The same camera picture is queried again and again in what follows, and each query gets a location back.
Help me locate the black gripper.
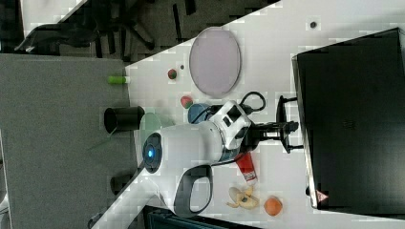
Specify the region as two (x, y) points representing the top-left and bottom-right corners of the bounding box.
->
(235, 121), (299, 154)

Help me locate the black silver toaster oven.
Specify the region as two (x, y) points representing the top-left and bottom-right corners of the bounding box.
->
(292, 28), (405, 219)

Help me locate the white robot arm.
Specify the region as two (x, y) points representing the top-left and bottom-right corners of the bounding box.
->
(91, 100), (298, 229)

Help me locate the red ketchup bottle toy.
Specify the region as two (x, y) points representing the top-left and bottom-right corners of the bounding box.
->
(235, 153), (257, 185)

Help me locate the orange fruit toy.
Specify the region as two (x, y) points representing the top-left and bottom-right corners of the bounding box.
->
(264, 197), (283, 217)

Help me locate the blue bowl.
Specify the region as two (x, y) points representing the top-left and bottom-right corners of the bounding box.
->
(187, 103), (211, 124)

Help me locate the large grey round plate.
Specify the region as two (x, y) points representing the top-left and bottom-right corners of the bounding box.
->
(189, 27), (241, 97)

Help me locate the pink strawberry toy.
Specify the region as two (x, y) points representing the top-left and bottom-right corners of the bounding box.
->
(181, 95), (193, 109)

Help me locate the dark red strawberry toy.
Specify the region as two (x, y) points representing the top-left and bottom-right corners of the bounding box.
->
(167, 69), (177, 79)

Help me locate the green cup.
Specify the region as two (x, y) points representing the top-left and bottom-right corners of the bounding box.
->
(139, 113), (174, 138)

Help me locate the black frying pan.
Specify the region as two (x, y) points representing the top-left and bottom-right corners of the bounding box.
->
(103, 106), (145, 134)

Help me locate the green marker pen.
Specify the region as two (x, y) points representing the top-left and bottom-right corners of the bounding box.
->
(108, 76), (131, 85)

